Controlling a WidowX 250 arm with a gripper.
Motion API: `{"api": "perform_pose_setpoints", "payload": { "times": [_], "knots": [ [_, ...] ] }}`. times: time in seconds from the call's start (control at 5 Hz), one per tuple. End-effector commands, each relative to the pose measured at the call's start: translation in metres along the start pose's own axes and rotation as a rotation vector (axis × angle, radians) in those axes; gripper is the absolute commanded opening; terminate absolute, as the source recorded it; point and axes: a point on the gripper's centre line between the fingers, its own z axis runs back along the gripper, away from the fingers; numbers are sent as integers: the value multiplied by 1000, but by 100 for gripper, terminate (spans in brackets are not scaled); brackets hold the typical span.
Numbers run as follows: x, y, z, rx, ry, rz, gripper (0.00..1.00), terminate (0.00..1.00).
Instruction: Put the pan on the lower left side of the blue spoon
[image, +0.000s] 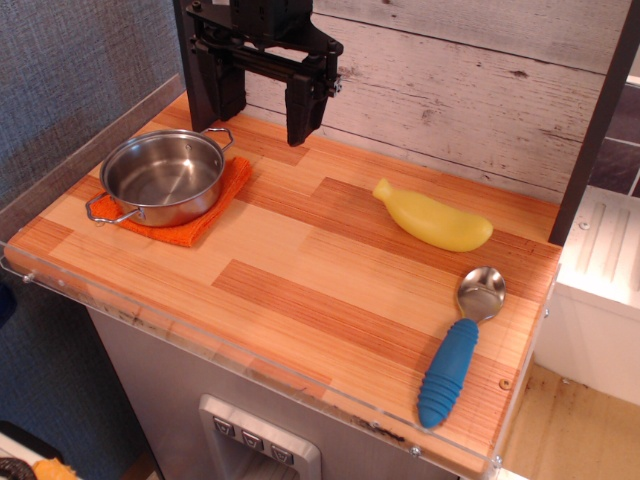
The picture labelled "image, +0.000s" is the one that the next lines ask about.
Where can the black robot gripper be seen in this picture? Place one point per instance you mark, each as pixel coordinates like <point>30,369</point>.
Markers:
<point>274,39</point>

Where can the stainless steel pan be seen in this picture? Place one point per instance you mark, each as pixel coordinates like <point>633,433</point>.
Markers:
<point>163,178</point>

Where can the orange folded cloth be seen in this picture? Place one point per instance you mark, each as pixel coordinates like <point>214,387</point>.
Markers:
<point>237,173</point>

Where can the yellow plastic banana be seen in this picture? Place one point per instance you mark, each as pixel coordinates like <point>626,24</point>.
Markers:
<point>433,222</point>

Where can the clear acrylic table guard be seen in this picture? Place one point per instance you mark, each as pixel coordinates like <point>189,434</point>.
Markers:
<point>329,341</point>

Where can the grey toy fridge cabinet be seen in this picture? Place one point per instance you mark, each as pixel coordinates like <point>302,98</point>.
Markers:
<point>164,383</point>

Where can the silver dispenser button panel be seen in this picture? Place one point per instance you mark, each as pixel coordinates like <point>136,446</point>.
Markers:
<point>244,446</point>

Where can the white toy sink unit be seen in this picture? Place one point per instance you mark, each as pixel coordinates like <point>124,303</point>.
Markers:
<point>590,332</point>

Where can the dark left frame post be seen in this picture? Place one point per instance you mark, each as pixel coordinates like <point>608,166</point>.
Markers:
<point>201,113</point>

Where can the dark frame post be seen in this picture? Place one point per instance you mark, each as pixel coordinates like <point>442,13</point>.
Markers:
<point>201,113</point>
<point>611,91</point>

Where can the blue handled metal spoon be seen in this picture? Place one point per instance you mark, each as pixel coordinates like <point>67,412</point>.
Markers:
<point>480,297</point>

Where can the dark right frame post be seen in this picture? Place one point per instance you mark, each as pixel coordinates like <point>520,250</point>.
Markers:
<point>611,91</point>

